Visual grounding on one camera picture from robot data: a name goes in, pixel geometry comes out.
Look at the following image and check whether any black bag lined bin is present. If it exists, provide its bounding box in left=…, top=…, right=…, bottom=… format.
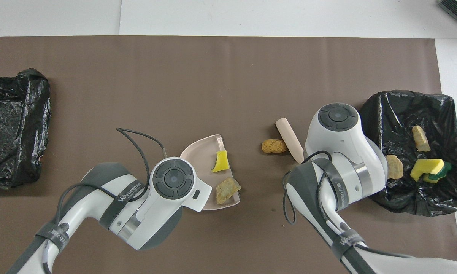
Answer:
left=0, top=68, right=51, bottom=190
left=358, top=90, right=457, bottom=217

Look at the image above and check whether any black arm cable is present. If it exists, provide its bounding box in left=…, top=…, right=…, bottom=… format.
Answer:
left=282, top=150, right=419, bottom=259
left=32, top=128, right=166, bottom=244

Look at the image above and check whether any pale pink plastic dustpan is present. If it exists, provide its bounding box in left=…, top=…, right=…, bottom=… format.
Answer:
left=180, top=134, right=242, bottom=210

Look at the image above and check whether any brown croquette shaped chunk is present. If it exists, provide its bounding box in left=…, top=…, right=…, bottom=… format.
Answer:
left=261, top=139, right=288, bottom=154

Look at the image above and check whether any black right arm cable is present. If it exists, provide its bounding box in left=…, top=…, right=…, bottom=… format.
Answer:
left=282, top=150, right=419, bottom=259

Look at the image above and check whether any beige hand brush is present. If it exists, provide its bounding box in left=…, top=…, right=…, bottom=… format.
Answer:
left=275, top=118, right=305, bottom=164

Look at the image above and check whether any yellow sponge piece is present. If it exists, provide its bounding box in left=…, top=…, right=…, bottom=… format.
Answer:
left=410, top=158, right=445, bottom=182
left=422, top=161, right=452, bottom=184
left=212, top=150, right=230, bottom=173

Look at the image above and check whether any brown table mat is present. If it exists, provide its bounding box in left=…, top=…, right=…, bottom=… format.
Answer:
left=0, top=36, right=457, bottom=274

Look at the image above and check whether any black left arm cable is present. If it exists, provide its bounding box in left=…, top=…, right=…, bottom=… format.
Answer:
left=32, top=128, right=166, bottom=244

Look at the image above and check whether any beige stone chunk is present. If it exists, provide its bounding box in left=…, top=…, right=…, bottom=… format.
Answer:
left=216, top=177, right=242, bottom=205
left=411, top=125, right=431, bottom=152
left=385, top=154, right=404, bottom=180

